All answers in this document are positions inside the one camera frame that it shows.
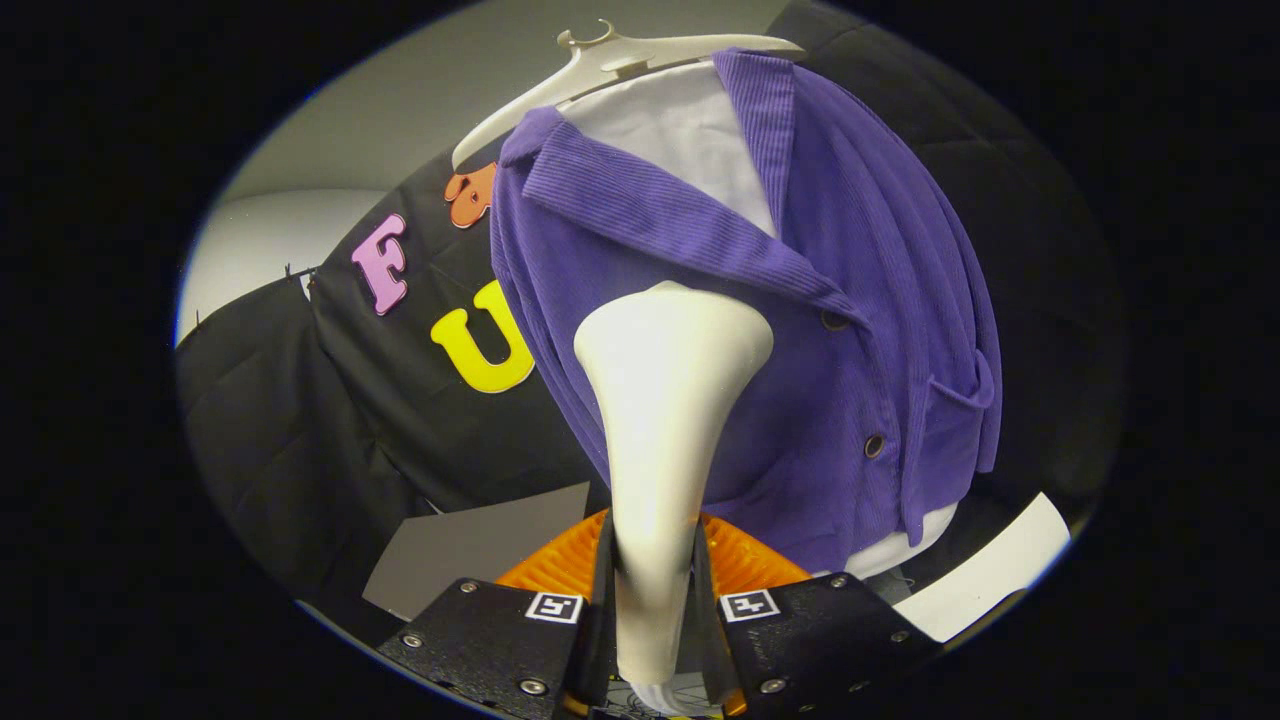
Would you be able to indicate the black backdrop cloth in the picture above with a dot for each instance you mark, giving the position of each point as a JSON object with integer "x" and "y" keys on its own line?
{"x": 330, "y": 430}

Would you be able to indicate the white clothes hanger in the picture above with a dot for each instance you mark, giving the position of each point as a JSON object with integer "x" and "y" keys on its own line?
{"x": 600, "y": 65}

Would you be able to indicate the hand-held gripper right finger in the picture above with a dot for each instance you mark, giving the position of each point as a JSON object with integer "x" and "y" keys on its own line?
{"x": 810, "y": 640}

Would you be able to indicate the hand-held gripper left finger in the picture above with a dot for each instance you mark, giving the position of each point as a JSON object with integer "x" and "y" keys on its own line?
{"x": 500, "y": 640}

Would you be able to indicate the white mannequin torso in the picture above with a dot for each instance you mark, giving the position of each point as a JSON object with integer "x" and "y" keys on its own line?
{"x": 690, "y": 140}

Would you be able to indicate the white flat panel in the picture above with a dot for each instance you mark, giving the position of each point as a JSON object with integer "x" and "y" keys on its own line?
{"x": 990, "y": 570}

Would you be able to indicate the white garment steamer head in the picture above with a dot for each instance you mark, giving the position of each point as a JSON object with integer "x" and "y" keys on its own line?
{"x": 665, "y": 420}

